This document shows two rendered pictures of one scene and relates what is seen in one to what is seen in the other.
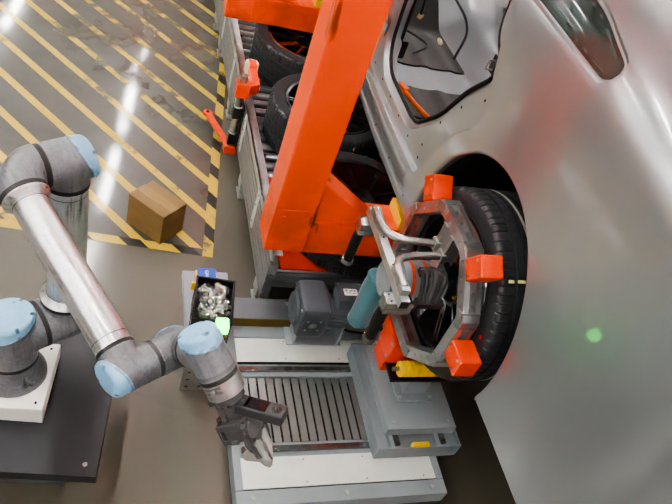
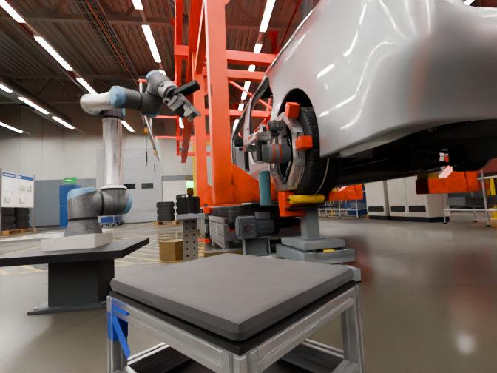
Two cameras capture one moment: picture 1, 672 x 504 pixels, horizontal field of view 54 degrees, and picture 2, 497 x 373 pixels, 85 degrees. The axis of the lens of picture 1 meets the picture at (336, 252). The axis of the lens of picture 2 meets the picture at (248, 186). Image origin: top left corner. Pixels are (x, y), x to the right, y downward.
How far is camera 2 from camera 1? 1.90 m
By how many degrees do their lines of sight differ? 47
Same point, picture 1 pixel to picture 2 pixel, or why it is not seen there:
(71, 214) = (112, 127)
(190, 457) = not seen: hidden behind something
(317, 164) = (224, 151)
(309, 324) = (246, 226)
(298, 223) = (226, 183)
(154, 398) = not seen: hidden behind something
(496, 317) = (307, 120)
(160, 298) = not seen: hidden behind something
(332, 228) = (242, 185)
